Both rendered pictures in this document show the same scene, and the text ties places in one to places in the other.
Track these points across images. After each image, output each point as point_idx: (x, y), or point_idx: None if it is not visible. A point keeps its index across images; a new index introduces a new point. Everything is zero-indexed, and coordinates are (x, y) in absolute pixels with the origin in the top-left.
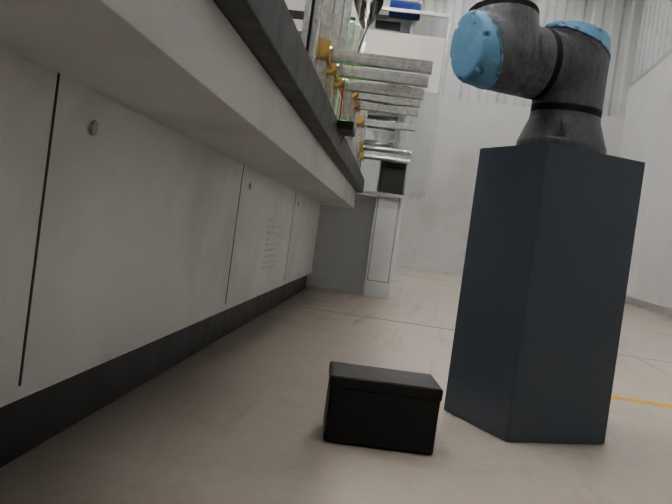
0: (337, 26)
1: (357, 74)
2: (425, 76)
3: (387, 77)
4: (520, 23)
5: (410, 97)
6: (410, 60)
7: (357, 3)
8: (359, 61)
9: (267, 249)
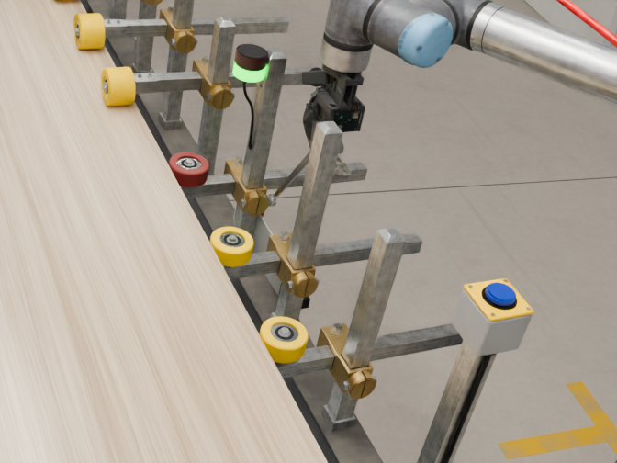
0: (316, 230)
1: (329, 262)
2: (418, 242)
3: (368, 255)
4: None
5: (347, 181)
6: (458, 336)
7: (310, 128)
8: (394, 355)
9: None
